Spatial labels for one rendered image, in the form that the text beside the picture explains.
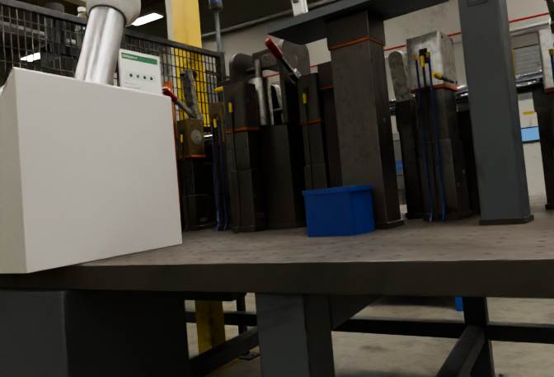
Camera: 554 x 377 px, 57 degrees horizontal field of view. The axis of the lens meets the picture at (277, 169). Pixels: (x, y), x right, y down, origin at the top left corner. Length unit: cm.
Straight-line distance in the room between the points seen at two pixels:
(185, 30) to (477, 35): 183
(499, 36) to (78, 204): 78
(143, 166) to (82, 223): 19
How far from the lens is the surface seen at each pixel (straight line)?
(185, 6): 266
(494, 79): 98
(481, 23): 100
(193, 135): 162
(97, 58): 150
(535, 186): 923
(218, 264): 71
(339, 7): 109
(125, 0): 164
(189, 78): 167
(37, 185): 89
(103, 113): 99
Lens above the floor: 78
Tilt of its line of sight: 3 degrees up
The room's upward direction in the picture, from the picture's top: 5 degrees counter-clockwise
